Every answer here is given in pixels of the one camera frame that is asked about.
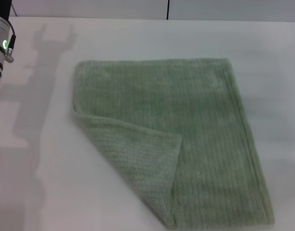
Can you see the green ribbed towel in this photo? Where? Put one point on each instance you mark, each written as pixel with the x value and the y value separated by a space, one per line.
pixel 176 101

